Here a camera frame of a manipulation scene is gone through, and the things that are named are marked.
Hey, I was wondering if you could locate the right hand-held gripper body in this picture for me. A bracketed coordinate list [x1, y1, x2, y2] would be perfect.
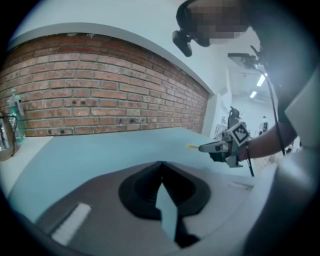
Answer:
[208, 121, 251, 169]

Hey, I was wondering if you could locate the clear brown round container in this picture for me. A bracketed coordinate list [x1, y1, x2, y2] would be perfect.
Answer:
[0, 111, 21, 162]

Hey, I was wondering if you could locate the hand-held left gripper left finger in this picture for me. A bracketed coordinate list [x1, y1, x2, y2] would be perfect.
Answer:
[34, 161, 176, 254]

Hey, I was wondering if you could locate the green plastic bottle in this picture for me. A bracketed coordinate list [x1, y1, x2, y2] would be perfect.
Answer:
[6, 89, 27, 146]

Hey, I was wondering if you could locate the person's head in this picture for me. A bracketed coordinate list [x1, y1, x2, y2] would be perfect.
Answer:
[175, 0, 252, 49]

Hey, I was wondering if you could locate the person's right forearm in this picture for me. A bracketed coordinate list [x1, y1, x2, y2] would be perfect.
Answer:
[238, 122, 299, 160]

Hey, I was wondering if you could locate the black head-worn camera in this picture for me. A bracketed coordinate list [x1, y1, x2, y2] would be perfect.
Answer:
[171, 29, 194, 58]

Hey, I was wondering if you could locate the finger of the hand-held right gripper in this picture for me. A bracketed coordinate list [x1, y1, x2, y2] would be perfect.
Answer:
[198, 140, 229, 154]

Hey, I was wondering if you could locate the person's black shirt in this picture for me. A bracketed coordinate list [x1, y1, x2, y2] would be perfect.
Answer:
[246, 0, 320, 126]

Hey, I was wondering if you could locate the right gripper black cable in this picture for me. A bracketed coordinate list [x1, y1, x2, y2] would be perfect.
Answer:
[258, 64, 286, 156]

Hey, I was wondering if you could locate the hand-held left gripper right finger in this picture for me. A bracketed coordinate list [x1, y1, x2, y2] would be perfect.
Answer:
[161, 161, 255, 250]

